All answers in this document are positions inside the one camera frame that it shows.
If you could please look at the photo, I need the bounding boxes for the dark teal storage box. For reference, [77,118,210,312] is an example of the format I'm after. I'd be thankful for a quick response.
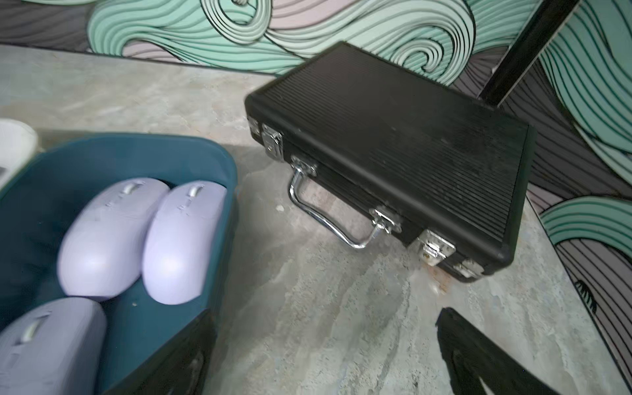
[1,133,238,394]

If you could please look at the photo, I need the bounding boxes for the black briefcase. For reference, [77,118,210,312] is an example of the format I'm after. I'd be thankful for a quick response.
[245,42,537,282]

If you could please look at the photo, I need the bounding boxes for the white storage box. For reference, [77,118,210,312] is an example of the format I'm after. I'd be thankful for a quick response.
[0,118,39,189]

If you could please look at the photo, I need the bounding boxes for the purple slim mouse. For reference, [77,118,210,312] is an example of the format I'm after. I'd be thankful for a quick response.
[1,297,107,394]

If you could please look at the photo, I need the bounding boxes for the purple rounded mouse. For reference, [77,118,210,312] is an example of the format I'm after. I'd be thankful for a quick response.
[142,180,227,305]
[57,178,170,301]

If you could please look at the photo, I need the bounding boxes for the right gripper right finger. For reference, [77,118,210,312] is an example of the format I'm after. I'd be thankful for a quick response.
[436,308,556,394]

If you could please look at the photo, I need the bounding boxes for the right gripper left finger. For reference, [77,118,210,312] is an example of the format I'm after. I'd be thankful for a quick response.
[105,309,217,394]

